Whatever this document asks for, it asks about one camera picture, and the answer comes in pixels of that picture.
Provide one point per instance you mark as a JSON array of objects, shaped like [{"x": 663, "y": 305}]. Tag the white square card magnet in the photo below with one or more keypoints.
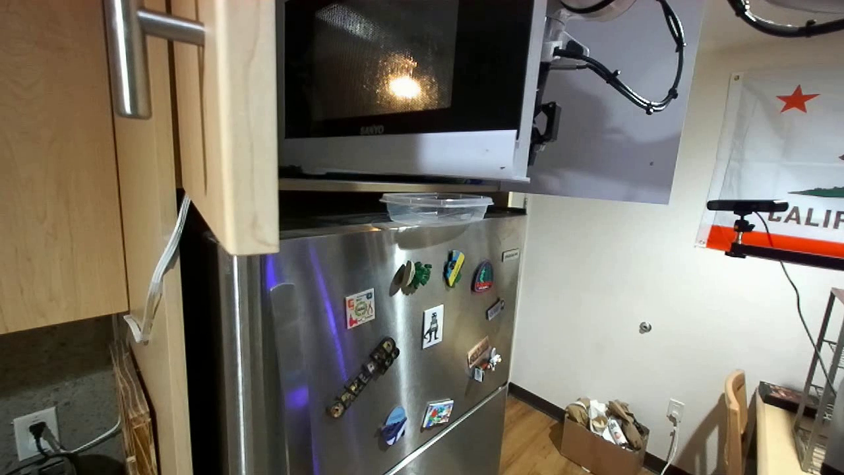
[{"x": 361, "y": 307}]

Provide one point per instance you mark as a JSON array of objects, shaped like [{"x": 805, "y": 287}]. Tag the white black picture magnet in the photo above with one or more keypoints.
[{"x": 433, "y": 326}]

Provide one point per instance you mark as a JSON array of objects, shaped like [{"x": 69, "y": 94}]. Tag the steel cabinet handle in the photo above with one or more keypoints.
[{"x": 127, "y": 33}]

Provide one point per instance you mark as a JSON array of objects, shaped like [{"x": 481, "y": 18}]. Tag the blue shield magnet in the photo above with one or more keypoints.
[{"x": 395, "y": 426}]

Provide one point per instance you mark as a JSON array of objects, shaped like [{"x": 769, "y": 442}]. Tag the green oval magnet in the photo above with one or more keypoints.
[{"x": 411, "y": 278}]

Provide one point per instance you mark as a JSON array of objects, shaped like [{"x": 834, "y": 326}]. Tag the small cluster magnet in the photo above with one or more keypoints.
[{"x": 481, "y": 359}]

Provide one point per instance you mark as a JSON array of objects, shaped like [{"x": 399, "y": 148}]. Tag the blue yellow magnet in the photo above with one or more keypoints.
[{"x": 452, "y": 266}]

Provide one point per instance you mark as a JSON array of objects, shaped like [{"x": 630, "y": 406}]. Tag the white outlet with plug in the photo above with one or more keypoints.
[{"x": 676, "y": 413}]

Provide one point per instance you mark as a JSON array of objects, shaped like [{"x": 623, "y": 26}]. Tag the wall power outlet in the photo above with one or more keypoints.
[{"x": 32, "y": 430}]

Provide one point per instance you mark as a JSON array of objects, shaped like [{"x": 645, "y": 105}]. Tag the cardboard box with items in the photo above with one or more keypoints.
[{"x": 603, "y": 437}]

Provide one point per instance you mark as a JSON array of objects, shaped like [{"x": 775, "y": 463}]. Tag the metal shelf frame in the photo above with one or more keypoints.
[{"x": 821, "y": 379}]

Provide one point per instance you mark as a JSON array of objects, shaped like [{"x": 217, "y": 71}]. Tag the black camera on stand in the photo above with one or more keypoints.
[{"x": 739, "y": 245}]

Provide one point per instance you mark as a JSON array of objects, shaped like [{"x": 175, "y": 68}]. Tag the round red blue magnet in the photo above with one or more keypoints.
[{"x": 485, "y": 278}]

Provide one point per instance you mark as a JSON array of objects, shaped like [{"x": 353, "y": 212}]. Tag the clear plastic bowl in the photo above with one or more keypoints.
[{"x": 433, "y": 210}]

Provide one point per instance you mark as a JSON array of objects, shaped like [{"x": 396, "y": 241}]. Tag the wooden kitchen cabinet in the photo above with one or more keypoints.
[{"x": 88, "y": 199}]

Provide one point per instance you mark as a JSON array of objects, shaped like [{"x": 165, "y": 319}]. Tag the long dark bar magnet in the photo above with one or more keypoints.
[{"x": 379, "y": 361}]

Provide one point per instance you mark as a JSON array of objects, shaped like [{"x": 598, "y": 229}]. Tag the stainless steel refrigerator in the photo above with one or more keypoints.
[{"x": 354, "y": 348}]

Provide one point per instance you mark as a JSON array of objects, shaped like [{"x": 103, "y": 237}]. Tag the colourful rectangular magnet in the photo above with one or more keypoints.
[{"x": 437, "y": 413}]

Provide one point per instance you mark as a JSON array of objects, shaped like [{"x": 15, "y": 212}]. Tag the microwave with open door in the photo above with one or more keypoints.
[{"x": 581, "y": 97}]

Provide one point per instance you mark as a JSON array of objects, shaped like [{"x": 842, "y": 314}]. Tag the wooden chair back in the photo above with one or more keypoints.
[{"x": 735, "y": 423}]

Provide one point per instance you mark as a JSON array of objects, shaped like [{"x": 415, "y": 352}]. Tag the California flag on wall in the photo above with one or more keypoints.
[{"x": 781, "y": 141}]

